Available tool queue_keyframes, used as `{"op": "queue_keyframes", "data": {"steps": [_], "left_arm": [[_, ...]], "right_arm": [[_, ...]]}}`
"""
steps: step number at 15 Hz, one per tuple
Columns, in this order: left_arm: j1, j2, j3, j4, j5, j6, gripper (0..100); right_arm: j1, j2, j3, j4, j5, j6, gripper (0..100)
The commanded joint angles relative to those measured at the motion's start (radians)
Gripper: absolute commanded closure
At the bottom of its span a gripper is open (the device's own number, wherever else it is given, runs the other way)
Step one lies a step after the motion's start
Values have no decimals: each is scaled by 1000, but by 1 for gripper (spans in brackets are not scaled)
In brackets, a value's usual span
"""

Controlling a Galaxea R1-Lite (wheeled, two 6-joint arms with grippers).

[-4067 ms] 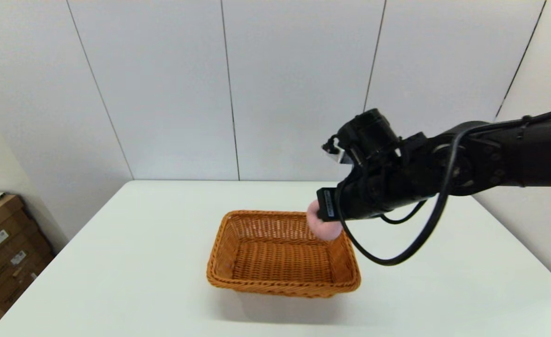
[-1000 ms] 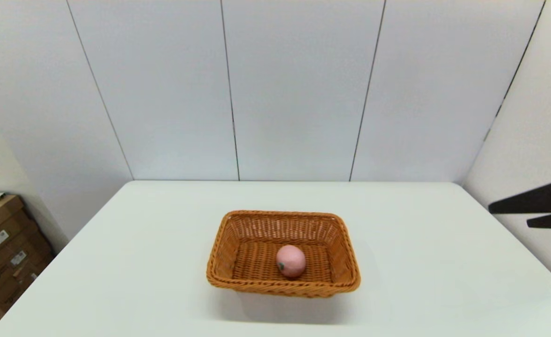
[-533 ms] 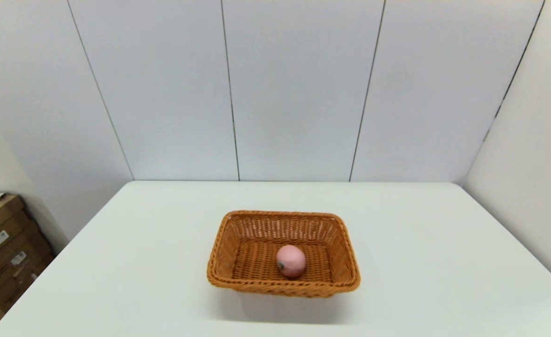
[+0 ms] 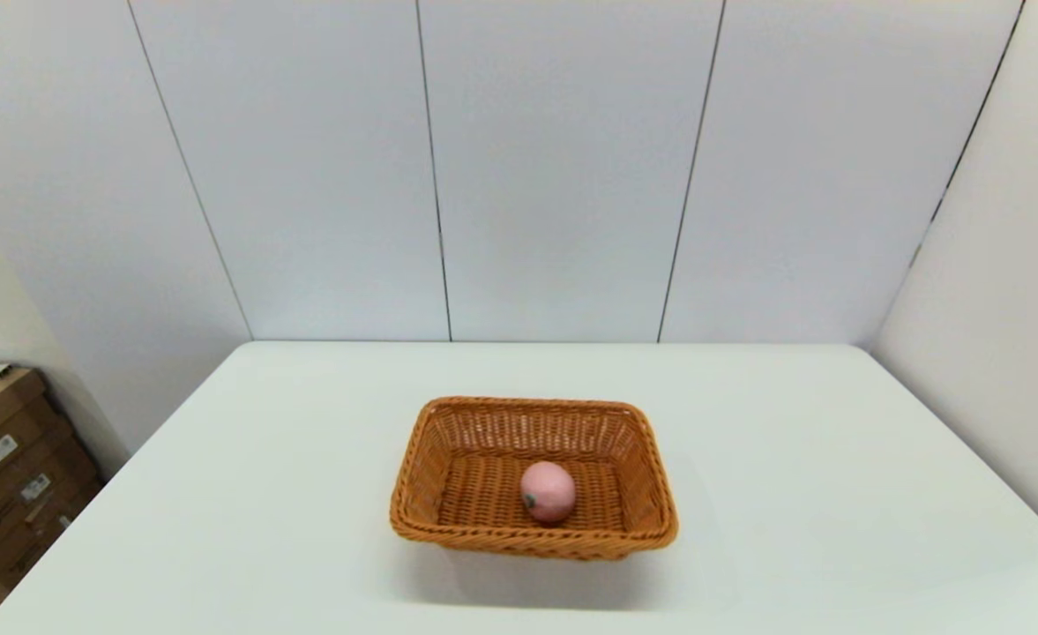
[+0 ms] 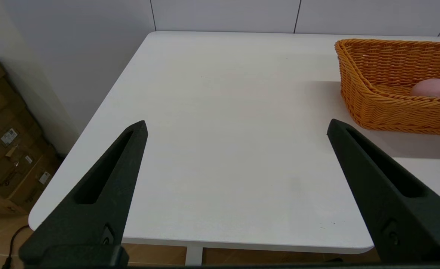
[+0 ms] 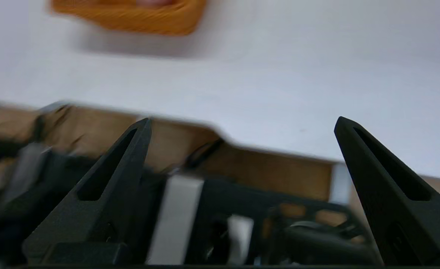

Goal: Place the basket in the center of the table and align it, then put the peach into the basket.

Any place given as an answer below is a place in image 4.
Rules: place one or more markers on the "pink toy peach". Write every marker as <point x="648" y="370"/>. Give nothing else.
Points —
<point x="549" y="489"/>

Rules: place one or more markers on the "orange wicker basket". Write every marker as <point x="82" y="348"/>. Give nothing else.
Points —
<point x="474" y="494"/>

